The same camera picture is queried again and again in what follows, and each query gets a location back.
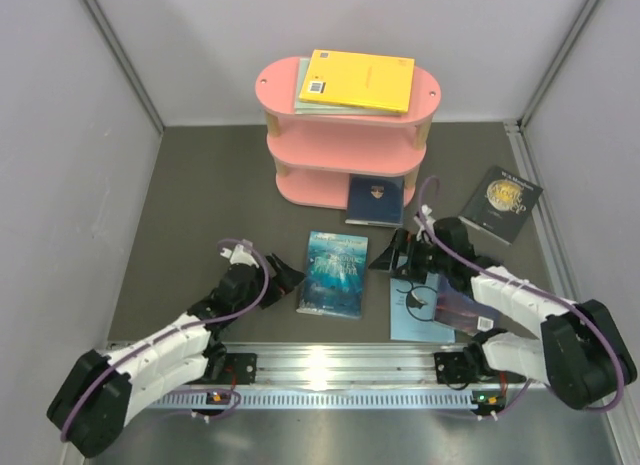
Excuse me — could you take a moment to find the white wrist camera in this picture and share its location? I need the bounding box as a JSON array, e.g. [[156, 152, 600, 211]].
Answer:
[[414, 204, 435, 237], [218, 239, 259, 267]]

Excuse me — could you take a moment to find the grey-green book with black circle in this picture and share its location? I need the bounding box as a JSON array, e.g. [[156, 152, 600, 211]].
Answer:
[[294, 57, 399, 117]]

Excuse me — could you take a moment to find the purple blue cover book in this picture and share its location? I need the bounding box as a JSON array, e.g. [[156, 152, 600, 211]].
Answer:
[[434, 277, 501, 336]]

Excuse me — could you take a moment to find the pink three-tier shelf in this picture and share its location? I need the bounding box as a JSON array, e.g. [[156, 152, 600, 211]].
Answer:
[[255, 57, 441, 210]]

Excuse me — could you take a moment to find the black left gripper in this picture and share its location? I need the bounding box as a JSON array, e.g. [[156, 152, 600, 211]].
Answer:
[[234, 252, 306, 317]]

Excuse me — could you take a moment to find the aluminium mounting rail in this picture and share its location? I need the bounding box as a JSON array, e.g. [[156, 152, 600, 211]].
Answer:
[[196, 343, 462, 391]]

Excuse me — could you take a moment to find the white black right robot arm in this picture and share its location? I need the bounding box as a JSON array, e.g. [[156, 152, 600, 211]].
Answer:
[[369, 217, 638, 410]]

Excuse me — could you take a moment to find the perforated grey cable duct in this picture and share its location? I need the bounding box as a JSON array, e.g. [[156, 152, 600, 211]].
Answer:
[[150, 388, 504, 411]]

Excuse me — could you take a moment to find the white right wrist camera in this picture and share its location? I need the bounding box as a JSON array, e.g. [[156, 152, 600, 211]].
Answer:
[[414, 204, 435, 237]]

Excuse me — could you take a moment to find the light blue thin book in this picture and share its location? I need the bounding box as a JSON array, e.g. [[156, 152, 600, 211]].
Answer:
[[390, 274, 455, 344]]

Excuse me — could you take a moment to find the teal ocean cover book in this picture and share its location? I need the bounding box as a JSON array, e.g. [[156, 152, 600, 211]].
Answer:
[[296, 231, 368, 319]]

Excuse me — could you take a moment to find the dark navy hardcover book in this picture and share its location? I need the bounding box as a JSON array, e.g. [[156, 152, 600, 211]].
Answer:
[[345, 175, 404, 228]]

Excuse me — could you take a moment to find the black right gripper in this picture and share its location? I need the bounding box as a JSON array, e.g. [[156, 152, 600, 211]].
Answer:
[[370, 227, 453, 283]]

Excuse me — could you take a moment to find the yellow book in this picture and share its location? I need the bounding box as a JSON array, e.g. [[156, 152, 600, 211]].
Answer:
[[298, 49, 415, 114]]

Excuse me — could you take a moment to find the black book with gold moon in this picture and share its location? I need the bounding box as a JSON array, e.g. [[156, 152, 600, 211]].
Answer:
[[459, 165, 543, 245]]

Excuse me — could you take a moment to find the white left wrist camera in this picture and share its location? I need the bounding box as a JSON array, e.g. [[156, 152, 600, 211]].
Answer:
[[218, 239, 259, 267]]

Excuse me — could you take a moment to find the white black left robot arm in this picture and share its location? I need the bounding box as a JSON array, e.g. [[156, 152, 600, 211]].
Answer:
[[46, 245, 306, 458]]

